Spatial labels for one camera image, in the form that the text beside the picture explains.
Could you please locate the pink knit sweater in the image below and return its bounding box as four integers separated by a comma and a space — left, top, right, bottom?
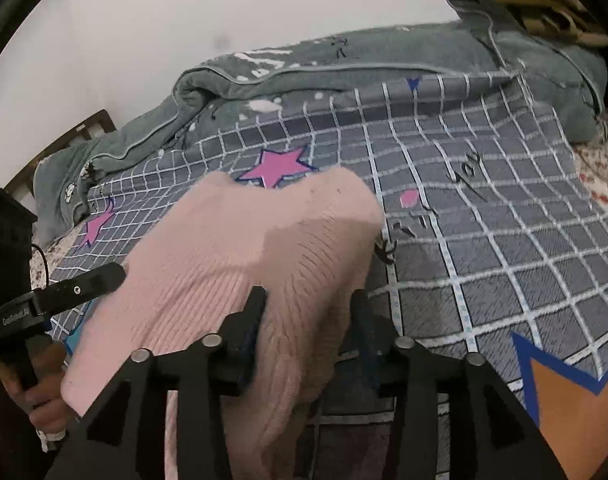
62, 167, 383, 479

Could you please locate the brown folded clothes pile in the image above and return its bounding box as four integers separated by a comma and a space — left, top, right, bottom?
494, 0, 608, 49

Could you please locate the person's left hand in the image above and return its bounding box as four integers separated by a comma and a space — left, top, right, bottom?
0, 336, 77, 434

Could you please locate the floral bed sheet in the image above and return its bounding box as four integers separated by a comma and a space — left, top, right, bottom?
573, 133, 608, 214

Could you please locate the grey-green fleece blanket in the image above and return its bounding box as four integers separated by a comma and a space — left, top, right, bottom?
34, 0, 608, 244

